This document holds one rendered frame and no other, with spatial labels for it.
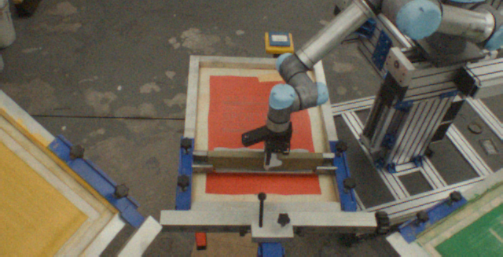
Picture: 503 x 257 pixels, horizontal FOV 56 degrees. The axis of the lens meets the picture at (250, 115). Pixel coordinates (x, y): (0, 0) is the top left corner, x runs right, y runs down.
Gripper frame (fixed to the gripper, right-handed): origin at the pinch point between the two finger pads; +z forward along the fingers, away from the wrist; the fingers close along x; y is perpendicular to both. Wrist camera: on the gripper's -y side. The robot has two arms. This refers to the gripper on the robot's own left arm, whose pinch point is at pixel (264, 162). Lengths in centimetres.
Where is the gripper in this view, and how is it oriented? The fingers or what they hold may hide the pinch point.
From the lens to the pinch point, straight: 168.8
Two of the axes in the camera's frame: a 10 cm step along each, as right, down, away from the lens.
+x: -0.4, -7.3, 6.8
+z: -0.8, 6.8, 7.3
